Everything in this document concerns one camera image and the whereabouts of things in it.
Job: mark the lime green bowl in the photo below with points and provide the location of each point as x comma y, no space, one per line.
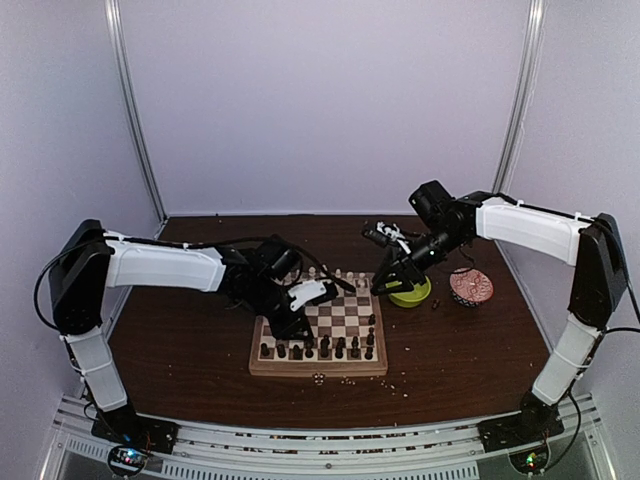
413,298

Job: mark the dark pawn chess piece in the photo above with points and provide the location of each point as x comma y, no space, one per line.
369,339

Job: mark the dark king chess piece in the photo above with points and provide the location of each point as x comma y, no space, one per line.
339,348

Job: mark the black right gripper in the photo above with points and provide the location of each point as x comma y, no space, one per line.
404,268

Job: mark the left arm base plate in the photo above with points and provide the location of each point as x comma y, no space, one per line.
141,433

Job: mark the dark queen chess piece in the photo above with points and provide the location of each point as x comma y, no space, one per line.
325,352

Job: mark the left aluminium corner post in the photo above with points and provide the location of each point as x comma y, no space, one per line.
117,36

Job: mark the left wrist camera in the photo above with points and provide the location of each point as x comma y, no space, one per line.
314,291

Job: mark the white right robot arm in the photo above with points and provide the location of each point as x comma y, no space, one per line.
588,248

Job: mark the red patterned bowl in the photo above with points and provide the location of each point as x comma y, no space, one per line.
470,287

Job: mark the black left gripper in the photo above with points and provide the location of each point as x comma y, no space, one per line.
284,330

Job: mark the aluminium front frame rail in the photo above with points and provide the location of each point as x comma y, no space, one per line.
444,450

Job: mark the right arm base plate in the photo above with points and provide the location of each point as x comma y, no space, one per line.
510,431

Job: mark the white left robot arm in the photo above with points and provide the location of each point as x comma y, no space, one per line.
69,291

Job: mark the dark knight chess piece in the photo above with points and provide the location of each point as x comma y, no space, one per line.
355,350

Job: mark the row of white chess pieces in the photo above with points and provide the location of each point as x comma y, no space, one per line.
335,282

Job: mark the wooden chess board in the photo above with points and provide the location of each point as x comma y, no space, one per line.
348,339

